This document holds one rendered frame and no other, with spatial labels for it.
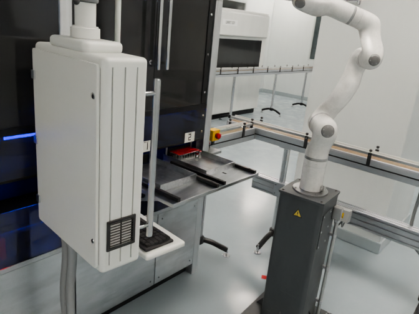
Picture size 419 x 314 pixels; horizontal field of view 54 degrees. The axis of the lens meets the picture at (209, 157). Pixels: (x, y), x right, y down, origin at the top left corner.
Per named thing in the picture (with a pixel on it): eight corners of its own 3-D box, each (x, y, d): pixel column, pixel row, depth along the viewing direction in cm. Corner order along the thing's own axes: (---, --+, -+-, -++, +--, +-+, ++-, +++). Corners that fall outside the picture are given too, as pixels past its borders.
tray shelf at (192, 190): (108, 176, 214) (108, 173, 214) (197, 153, 266) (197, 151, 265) (173, 208, 186) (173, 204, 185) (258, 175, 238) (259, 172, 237)
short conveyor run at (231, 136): (197, 155, 268) (199, 132, 264) (180, 149, 278) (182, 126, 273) (255, 139, 319) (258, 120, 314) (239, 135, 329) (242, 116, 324)
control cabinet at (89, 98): (35, 222, 174) (27, 30, 150) (78, 210, 188) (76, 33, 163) (96, 278, 141) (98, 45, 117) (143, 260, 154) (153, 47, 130)
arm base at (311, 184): (332, 190, 225) (339, 159, 220) (320, 200, 210) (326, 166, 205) (300, 180, 236) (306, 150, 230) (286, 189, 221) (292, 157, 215)
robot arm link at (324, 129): (324, 156, 223) (332, 113, 216) (333, 167, 205) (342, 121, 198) (302, 153, 223) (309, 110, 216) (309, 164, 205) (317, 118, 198)
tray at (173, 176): (116, 171, 217) (116, 165, 216) (153, 162, 237) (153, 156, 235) (159, 192, 197) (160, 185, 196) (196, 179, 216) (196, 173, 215)
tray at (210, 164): (163, 159, 242) (163, 154, 241) (192, 152, 262) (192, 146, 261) (206, 176, 222) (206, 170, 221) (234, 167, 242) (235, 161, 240)
